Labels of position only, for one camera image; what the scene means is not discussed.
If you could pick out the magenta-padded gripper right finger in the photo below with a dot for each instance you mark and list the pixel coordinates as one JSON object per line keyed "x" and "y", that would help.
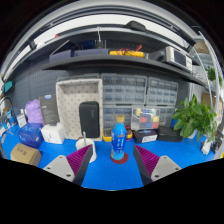
{"x": 164, "y": 166}

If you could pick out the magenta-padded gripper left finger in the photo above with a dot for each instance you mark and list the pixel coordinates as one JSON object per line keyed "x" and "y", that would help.
{"x": 60, "y": 166}

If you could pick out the blue drink bottle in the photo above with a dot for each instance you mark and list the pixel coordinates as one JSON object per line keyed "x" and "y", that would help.
{"x": 118, "y": 141}

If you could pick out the black soft pouch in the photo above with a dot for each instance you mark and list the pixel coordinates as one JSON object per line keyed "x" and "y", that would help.
{"x": 169, "y": 134}

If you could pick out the white carton box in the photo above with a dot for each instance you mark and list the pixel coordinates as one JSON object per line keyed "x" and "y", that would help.
{"x": 52, "y": 133}

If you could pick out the white ceramic mug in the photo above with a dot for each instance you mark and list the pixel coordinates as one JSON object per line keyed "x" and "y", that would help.
{"x": 90, "y": 150}

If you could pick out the black box with white label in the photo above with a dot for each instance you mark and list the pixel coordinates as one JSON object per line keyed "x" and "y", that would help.
{"x": 145, "y": 136}

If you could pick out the brown cardboard box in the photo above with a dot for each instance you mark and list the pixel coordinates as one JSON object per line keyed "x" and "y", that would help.
{"x": 25, "y": 154}

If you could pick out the metal spoon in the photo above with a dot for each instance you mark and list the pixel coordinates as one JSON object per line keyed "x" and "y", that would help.
{"x": 84, "y": 138}

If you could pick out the blue carton box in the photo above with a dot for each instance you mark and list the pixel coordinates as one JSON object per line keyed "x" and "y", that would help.
{"x": 30, "y": 136}

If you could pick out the clear organiser box, colourful parts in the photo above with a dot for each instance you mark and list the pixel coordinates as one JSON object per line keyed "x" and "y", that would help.
{"x": 145, "y": 118}

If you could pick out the black zip case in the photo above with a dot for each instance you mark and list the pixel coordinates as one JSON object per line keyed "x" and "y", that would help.
{"x": 89, "y": 119}

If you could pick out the dark grey flat box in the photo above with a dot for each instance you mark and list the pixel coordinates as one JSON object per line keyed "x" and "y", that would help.
{"x": 49, "y": 110}

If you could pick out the green potted plant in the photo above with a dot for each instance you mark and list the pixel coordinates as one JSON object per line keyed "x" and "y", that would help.
{"x": 195, "y": 116}

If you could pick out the small white labelled box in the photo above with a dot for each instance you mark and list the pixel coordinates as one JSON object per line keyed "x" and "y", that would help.
{"x": 21, "y": 120}

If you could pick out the purple plastic bag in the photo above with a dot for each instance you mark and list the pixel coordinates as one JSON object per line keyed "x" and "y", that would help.
{"x": 34, "y": 111}

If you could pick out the beige dotted storage tray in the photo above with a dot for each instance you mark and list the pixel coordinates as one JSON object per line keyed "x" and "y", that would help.
{"x": 71, "y": 106}

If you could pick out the small grey drawer cabinet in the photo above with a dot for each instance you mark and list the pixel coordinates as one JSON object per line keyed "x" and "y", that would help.
{"x": 162, "y": 91}

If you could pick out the black overhead shelf unit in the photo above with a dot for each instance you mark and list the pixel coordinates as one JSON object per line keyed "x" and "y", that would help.
{"x": 110, "y": 60}

